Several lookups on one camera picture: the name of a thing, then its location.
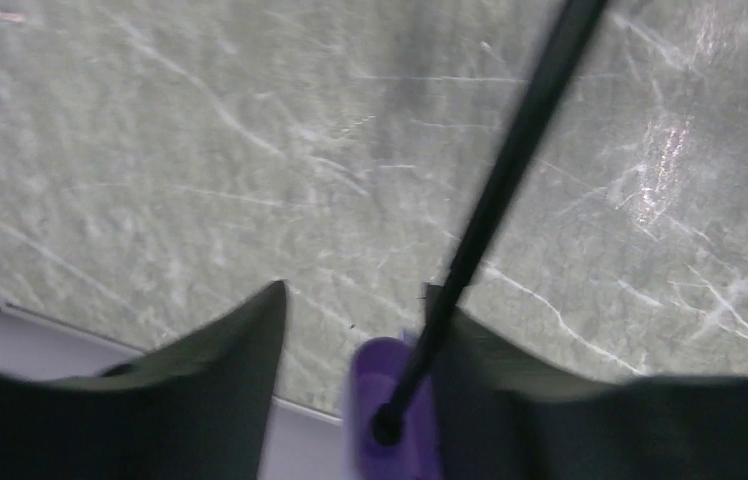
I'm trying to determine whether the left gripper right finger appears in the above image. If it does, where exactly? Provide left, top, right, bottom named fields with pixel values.
left=431, top=311, right=748, bottom=479

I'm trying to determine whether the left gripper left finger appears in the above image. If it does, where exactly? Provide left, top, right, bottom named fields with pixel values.
left=0, top=280, right=287, bottom=479

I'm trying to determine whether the lilac folding umbrella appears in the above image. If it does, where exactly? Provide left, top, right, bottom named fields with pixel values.
left=341, top=1, right=607, bottom=479

